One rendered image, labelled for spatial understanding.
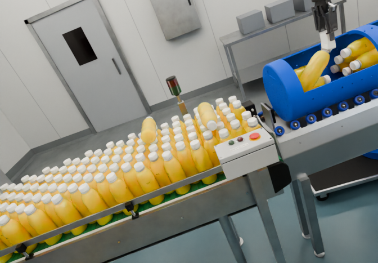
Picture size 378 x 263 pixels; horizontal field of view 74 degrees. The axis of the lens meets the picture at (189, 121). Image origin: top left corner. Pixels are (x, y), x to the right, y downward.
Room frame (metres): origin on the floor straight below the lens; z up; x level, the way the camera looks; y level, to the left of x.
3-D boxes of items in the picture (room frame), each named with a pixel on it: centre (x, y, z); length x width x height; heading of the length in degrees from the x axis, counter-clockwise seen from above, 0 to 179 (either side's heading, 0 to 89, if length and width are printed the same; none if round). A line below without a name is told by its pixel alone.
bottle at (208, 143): (0.94, -0.05, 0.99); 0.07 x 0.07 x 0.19
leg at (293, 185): (1.12, -0.43, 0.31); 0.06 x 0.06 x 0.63; 88
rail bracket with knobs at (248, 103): (1.26, -0.33, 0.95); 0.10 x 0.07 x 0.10; 178
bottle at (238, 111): (1.11, -0.25, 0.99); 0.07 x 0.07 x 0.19
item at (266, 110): (1.06, -0.37, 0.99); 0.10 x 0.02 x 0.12; 178
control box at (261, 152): (0.77, -0.15, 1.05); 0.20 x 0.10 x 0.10; 88
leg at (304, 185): (0.98, -0.43, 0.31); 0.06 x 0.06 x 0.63; 88
